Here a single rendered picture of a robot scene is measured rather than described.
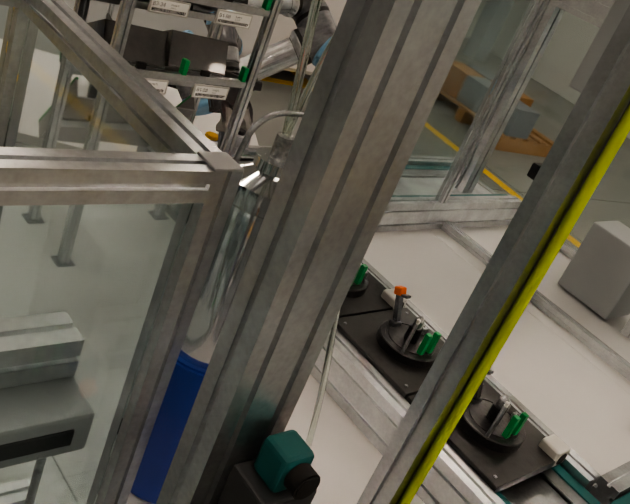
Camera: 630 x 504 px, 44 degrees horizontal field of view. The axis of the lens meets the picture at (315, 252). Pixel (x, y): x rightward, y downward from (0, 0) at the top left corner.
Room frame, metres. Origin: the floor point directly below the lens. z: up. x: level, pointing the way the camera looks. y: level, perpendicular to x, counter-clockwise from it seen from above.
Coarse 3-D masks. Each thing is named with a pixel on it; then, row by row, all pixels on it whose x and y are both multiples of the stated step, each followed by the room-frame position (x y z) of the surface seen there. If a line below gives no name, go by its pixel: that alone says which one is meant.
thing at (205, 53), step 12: (168, 36) 1.58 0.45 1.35; (180, 36) 1.58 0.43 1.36; (192, 36) 1.60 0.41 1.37; (168, 48) 1.56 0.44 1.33; (180, 48) 1.57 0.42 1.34; (192, 48) 1.59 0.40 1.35; (204, 48) 1.61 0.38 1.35; (216, 48) 1.63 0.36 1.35; (168, 60) 1.55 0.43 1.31; (180, 60) 1.57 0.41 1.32; (192, 60) 1.58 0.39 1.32; (204, 60) 1.60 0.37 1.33; (216, 60) 1.62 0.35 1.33; (192, 72) 1.62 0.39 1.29; (216, 72) 1.62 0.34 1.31
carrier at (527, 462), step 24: (480, 408) 1.30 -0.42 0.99; (504, 408) 1.22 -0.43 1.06; (456, 432) 1.22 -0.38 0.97; (480, 432) 1.22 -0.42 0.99; (504, 432) 1.24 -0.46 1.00; (528, 432) 1.32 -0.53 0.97; (480, 456) 1.18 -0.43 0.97; (504, 456) 1.21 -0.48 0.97; (528, 456) 1.24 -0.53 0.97; (552, 456) 1.27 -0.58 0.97; (504, 480) 1.14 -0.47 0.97
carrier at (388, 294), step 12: (360, 276) 1.58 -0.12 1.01; (372, 276) 1.69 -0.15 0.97; (360, 288) 1.57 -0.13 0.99; (372, 288) 1.63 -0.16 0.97; (384, 288) 1.66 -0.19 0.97; (348, 300) 1.53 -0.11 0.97; (360, 300) 1.55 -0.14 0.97; (372, 300) 1.58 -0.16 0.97; (384, 300) 1.60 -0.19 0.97; (348, 312) 1.48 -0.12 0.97; (360, 312) 1.50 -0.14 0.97; (372, 312) 1.53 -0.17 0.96
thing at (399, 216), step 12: (396, 204) 2.23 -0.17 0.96; (408, 204) 2.27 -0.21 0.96; (420, 204) 2.31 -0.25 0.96; (432, 204) 2.36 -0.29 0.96; (384, 216) 2.20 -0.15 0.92; (396, 216) 2.25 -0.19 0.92; (408, 216) 2.29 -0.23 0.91; (420, 216) 2.34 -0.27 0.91; (384, 228) 2.22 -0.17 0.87; (396, 228) 2.27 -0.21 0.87; (408, 228) 2.31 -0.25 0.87; (420, 228) 2.36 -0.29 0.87
